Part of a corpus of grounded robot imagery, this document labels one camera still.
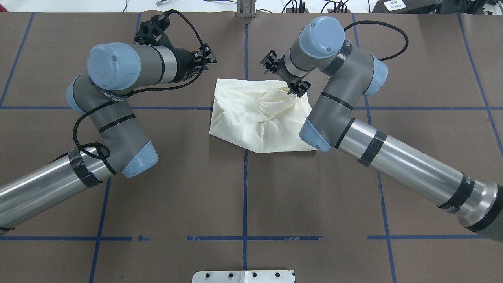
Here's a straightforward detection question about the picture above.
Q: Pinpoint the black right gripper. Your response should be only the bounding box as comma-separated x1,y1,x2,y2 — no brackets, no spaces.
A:
260,50,311,98

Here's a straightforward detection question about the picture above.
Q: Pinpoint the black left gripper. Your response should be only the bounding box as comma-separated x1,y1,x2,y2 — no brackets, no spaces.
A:
134,15,217,83

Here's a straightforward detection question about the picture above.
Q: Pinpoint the cream long-sleeve cat shirt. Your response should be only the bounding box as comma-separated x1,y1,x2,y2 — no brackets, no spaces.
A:
209,78,313,153

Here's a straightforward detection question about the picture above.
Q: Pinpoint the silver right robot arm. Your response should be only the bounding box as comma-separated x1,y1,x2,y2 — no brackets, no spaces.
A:
260,15,502,242

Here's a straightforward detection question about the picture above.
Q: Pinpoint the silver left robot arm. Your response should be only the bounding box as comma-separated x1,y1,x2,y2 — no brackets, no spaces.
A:
0,10,217,236

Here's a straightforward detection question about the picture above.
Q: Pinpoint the aluminium frame post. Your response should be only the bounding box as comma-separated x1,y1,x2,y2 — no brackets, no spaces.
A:
237,0,256,18

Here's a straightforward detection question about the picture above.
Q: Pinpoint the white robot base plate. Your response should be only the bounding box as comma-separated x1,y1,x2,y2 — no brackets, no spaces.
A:
192,270,296,283

